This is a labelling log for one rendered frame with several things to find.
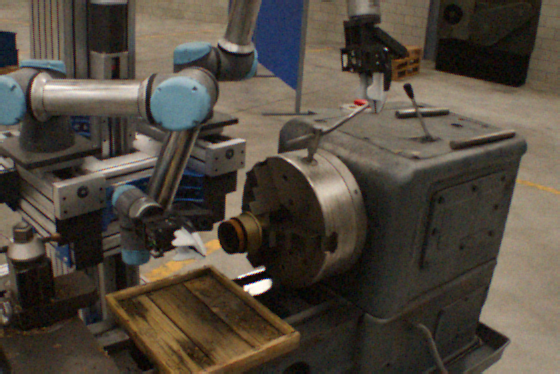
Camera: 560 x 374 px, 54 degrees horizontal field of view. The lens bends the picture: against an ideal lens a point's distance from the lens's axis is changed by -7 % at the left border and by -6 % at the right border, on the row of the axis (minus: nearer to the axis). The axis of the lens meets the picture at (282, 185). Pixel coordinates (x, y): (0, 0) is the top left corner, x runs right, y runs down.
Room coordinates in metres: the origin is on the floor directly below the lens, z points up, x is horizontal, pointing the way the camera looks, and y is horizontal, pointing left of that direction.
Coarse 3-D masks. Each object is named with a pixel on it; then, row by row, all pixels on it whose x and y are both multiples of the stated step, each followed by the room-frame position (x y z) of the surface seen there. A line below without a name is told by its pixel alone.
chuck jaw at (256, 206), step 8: (264, 160) 1.27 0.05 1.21; (256, 168) 1.24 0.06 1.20; (264, 168) 1.25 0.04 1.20; (248, 176) 1.25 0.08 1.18; (256, 176) 1.23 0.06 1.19; (264, 176) 1.24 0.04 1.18; (256, 184) 1.23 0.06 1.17; (264, 184) 1.23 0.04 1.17; (272, 184) 1.24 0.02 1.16; (248, 192) 1.21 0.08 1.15; (256, 192) 1.20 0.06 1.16; (264, 192) 1.22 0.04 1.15; (272, 192) 1.23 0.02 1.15; (248, 200) 1.21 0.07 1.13; (256, 200) 1.19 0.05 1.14; (264, 200) 1.20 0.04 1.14; (272, 200) 1.22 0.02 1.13; (248, 208) 1.18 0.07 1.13; (256, 208) 1.18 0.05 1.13; (264, 208) 1.19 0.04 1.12; (272, 208) 1.20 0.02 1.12; (280, 208) 1.22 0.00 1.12
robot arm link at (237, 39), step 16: (240, 0) 1.74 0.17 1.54; (256, 0) 1.75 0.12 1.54; (240, 16) 1.75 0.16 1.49; (256, 16) 1.78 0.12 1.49; (240, 32) 1.77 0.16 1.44; (224, 48) 1.78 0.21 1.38; (240, 48) 1.78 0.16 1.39; (224, 64) 1.78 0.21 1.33; (240, 64) 1.80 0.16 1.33; (256, 64) 1.84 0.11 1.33; (224, 80) 1.80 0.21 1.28; (240, 80) 1.84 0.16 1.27
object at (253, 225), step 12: (240, 216) 1.15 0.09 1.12; (252, 216) 1.15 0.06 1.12; (228, 228) 1.11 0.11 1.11; (240, 228) 1.11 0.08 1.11; (252, 228) 1.12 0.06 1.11; (228, 240) 1.15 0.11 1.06; (240, 240) 1.10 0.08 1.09; (252, 240) 1.11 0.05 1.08; (228, 252) 1.11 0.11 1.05; (240, 252) 1.12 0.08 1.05; (252, 252) 1.14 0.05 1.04
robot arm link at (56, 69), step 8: (24, 64) 1.36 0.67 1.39; (32, 64) 1.35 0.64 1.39; (40, 64) 1.36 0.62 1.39; (48, 64) 1.37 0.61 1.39; (56, 64) 1.38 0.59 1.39; (64, 64) 1.43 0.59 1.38; (40, 72) 1.34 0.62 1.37; (48, 72) 1.36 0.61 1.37; (56, 72) 1.38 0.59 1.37; (64, 72) 1.41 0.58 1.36
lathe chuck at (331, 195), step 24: (288, 168) 1.21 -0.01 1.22; (312, 168) 1.19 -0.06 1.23; (288, 192) 1.20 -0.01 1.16; (312, 192) 1.14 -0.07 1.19; (336, 192) 1.16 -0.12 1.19; (264, 216) 1.26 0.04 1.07; (288, 216) 1.29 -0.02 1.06; (312, 216) 1.14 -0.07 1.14; (336, 216) 1.13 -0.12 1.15; (336, 240) 1.12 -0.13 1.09; (288, 264) 1.18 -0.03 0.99; (312, 264) 1.12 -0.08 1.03; (336, 264) 1.13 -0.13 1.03
